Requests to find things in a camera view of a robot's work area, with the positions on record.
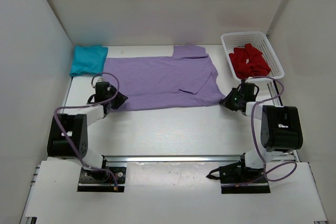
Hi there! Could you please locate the teal t shirt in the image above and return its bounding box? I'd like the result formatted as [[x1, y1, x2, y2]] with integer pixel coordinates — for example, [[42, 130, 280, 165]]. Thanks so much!
[[69, 45, 108, 77]]

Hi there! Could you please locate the lilac t shirt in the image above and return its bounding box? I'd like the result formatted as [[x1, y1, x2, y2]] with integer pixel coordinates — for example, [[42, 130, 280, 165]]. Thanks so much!
[[103, 45, 225, 111]]

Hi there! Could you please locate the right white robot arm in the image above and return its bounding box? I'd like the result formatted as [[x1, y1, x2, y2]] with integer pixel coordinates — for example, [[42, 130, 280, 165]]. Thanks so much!
[[219, 82, 303, 182]]

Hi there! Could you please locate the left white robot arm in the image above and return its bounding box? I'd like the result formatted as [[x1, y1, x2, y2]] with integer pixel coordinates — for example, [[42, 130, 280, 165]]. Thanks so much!
[[47, 81, 128, 182]]

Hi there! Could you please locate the red t shirt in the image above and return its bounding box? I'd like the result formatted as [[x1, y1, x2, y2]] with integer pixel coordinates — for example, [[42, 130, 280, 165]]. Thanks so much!
[[229, 44, 271, 79]]

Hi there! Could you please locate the white plastic basket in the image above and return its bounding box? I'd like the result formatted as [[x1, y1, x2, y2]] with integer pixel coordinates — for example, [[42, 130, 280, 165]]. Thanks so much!
[[220, 31, 285, 81]]

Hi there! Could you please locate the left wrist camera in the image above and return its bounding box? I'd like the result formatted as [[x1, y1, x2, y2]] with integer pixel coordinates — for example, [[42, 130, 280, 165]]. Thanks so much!
[[91, 76, 104, 85]]

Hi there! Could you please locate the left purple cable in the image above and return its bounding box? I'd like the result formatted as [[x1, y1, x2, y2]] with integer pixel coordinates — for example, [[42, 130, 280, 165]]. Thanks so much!
[[53, 72, 120, 192]]

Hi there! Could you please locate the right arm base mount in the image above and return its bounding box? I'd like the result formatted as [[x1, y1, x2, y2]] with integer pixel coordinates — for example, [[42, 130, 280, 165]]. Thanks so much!
[[206, 154, 271, 194]]

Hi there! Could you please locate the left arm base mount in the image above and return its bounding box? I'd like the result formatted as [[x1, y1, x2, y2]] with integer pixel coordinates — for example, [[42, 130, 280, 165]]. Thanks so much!
[[77, 156, 127, 193]]

